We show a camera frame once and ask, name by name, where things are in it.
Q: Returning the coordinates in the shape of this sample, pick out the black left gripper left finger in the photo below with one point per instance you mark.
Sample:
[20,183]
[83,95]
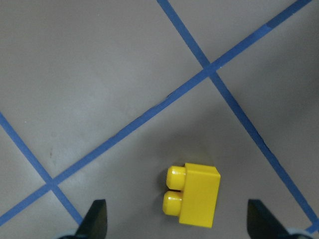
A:
[94,224]

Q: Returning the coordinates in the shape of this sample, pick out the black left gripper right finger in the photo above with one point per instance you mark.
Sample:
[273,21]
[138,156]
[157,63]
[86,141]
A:
[262,224]

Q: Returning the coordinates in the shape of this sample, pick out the yellow toy block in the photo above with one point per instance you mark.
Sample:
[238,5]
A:
[192,194]

